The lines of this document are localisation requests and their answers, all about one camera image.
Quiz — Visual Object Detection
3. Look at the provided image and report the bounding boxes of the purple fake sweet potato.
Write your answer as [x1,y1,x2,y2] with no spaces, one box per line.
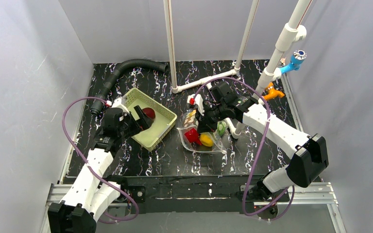
[142,107,156,120]

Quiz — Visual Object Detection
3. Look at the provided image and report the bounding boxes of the clear polka dot zip bag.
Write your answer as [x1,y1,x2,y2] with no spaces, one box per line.
[177,110,227,154]

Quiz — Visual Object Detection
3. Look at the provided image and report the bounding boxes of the pale green plastic basket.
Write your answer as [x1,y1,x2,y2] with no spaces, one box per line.
[122,88,177,151]

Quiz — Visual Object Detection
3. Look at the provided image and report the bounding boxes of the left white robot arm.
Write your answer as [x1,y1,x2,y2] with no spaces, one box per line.
[48,105,153,233]

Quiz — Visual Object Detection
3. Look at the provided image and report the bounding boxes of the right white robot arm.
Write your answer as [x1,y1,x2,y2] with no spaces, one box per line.
[187,81,329,200]

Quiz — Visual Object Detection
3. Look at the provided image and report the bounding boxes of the green fake vegetable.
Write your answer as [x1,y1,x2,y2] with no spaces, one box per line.
[216,121,227,137]

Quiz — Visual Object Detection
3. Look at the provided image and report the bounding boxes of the red fake chili pepper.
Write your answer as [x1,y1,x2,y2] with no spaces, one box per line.
[184,128,202,145]

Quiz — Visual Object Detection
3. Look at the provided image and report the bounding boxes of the orange plastic faucet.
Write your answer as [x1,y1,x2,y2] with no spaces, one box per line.
[263,82,285,100]

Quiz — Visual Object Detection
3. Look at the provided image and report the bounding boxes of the blue plastic faucet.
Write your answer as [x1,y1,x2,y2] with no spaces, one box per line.
[280,50,307,74]

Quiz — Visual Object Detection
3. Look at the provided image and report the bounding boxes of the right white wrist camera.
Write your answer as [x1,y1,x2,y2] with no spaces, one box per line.
[187,94,204,115]

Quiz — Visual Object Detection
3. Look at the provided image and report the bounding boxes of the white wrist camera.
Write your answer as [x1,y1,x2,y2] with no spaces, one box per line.
[187,94,204,115]
[105,97,130,113]

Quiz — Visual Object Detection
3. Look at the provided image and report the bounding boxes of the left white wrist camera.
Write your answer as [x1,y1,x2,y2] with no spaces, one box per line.
[105,97,130,113]

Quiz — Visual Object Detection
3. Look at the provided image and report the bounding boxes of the black corrugated hose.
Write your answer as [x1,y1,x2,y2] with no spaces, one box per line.
[90,59,169,116]

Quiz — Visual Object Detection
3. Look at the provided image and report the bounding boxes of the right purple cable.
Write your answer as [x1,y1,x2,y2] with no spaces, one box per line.
[193,76,296,221]

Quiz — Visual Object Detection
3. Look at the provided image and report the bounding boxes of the white PVC pipe frame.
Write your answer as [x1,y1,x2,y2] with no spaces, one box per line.
[163,0,315,139]

